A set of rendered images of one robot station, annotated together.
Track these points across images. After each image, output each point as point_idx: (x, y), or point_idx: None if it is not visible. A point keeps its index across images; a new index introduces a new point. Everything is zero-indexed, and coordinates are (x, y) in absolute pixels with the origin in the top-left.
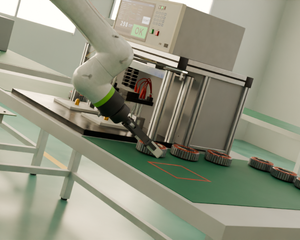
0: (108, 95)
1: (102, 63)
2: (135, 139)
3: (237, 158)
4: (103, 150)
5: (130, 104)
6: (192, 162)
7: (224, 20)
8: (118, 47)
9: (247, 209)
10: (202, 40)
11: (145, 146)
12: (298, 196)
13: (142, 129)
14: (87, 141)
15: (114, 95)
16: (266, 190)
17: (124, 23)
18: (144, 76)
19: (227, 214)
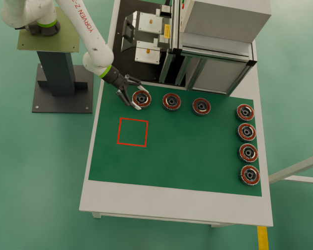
0: (101, 75)
1: (89, 61)
2: (147, 81)
3: (240, 95)
4: (99, 102)
5: None
6: (168, 113)
7: (243, 10)
8: (95, 58)
9: (126, 189)
10: (215, 24)
11: None
12: (215, 166)
13: (177, 59)
14: (100, 88)
15: (106, 75)
16: (189, 158)
17: None
18: None
19: (98, 196)
